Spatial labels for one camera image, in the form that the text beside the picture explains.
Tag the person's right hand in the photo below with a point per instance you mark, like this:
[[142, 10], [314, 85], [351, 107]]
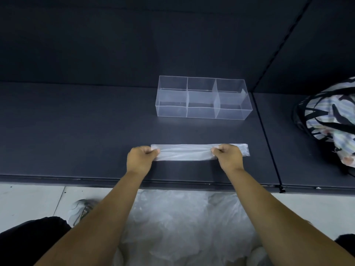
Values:
[[230, 159]]

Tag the person's left hand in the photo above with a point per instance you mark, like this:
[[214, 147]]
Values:
[[141, 160]]

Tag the clear plastic bag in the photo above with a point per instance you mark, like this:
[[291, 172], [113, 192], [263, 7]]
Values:
[[185, 152]]

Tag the clear three-compartment plastic box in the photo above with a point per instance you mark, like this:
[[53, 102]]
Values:
[[202, 101]]

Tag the pile of plastic bags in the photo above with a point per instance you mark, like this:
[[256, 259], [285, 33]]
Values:
[[188, 227]]

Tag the person's left forearm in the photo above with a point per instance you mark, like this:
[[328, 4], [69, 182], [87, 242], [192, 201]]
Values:
[[97, 227]]

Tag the person's right forearm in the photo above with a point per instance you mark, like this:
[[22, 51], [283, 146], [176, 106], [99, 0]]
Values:
[[283, 221]]

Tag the black white striped tote bag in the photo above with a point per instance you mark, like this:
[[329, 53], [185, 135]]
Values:
[[327, 119]]

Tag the black trousers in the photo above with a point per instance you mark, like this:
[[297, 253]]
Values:
[[30, 243]]

